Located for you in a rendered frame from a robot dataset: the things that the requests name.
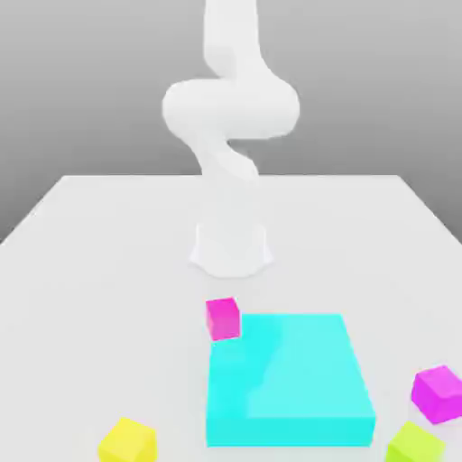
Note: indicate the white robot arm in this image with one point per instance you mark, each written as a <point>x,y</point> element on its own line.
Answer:
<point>231,108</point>

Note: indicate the small pink cube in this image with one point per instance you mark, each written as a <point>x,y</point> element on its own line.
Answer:
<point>223,319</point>

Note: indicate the small yellow cube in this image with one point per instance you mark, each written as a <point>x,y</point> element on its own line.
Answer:
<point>128,442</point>

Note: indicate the small magenta cube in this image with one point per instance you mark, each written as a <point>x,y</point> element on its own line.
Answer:
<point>436,395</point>

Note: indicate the small lime green cube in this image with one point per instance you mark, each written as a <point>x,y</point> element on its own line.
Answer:
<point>415,444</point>

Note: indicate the large cyan box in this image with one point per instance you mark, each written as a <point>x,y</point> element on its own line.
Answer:
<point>288,379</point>

